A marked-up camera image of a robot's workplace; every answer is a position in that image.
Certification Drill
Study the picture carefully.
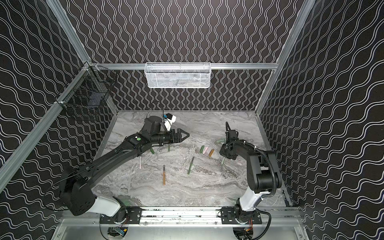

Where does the black corrugated cable conduit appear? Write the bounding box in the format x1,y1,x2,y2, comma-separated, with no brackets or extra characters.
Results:
254,146,278,199

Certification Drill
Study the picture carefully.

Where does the orange pen cap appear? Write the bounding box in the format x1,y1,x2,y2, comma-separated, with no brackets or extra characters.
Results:
209,149,215,158

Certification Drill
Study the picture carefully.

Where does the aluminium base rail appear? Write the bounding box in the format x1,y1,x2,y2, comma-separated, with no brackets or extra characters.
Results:
98,206,301,226

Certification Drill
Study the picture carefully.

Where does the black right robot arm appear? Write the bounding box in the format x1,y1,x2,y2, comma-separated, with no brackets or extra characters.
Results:
220,122,283,212

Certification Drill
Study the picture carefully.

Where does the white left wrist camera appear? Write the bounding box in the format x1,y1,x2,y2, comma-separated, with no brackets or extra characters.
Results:
163,113,177,132

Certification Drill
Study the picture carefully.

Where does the aluminium frame corner post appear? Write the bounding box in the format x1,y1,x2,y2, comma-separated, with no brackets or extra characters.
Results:
47,0,92,64

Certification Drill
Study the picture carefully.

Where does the black wire mesh basket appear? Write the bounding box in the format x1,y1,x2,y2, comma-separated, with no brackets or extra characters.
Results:
59,65,117,122

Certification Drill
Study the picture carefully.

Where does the white wire mesh basket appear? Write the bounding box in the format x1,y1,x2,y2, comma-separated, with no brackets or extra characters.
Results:
144,62,212,89

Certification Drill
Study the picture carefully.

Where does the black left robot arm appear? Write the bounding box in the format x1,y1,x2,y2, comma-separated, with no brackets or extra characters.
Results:
59,114,190,221

